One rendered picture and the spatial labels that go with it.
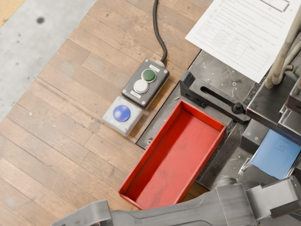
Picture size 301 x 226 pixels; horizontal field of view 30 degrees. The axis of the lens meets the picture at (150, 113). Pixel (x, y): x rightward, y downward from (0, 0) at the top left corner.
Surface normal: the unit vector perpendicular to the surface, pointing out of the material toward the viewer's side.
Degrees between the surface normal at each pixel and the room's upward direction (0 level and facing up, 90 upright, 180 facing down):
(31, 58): 0
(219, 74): 0
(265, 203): 23
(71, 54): 0
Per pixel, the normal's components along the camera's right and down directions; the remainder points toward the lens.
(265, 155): -0.05, -0.30
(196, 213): 0.36, -0.43
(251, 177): -0.30, 0.14
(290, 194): -0.44, -0.21
